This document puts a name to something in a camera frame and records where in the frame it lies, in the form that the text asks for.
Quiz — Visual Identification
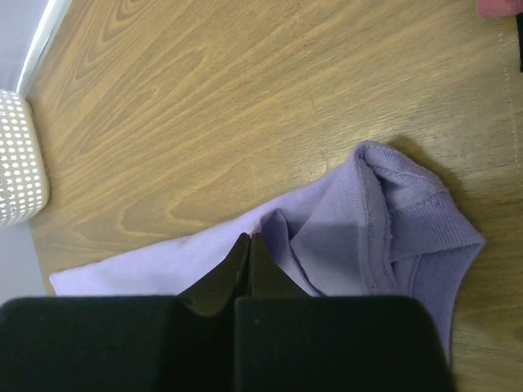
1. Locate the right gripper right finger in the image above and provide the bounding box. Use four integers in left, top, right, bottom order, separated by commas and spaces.
235, 234, 456, 391

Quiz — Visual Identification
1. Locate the purple t-shirt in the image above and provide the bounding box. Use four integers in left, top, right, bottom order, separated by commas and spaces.
50, 141, 485, 350

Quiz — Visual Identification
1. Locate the black folded t-shirt bottom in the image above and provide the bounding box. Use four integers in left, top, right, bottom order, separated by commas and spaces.
516, 13, 523, 73

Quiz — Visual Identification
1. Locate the red folded t-shirt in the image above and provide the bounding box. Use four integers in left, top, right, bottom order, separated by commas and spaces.
476, 0, 523, 18

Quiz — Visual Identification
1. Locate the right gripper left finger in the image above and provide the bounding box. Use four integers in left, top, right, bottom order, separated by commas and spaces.
1, 234, 249, 391

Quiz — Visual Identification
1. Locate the white perforated plastic basket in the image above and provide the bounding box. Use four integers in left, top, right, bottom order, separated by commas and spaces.
0, 90, 50, 228

